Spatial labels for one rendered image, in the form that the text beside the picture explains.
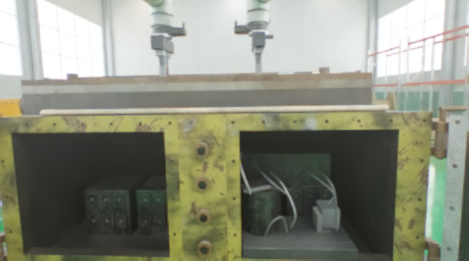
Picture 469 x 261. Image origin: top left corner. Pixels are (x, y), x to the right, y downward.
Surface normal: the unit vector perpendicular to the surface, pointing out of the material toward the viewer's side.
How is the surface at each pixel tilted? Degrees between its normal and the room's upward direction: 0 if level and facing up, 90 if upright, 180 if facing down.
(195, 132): 90
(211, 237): 90
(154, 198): 90
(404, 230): 90
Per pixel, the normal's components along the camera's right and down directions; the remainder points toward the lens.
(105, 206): -0.05, 0.09
